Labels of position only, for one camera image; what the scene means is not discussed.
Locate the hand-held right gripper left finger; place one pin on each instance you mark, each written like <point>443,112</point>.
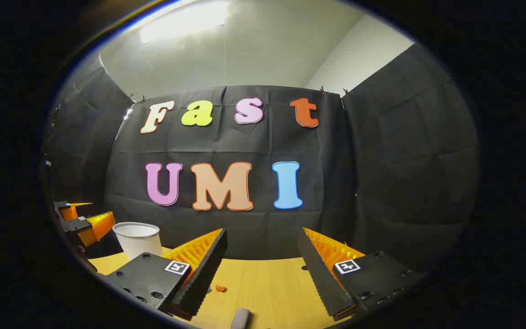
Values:
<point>203,278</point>

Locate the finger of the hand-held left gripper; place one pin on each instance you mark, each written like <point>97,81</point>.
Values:
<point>94,226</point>
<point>64,211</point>

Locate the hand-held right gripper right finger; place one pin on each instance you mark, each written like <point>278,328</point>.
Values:
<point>318,278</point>

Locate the orange paper scrap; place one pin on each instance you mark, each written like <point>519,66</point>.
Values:
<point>221,289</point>

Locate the white garbage bin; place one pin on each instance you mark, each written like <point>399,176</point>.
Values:
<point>137,244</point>

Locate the small grey broom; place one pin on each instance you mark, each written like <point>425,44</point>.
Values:
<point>240,319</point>

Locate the black backdrop cloth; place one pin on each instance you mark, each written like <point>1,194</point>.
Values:
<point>254,146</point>

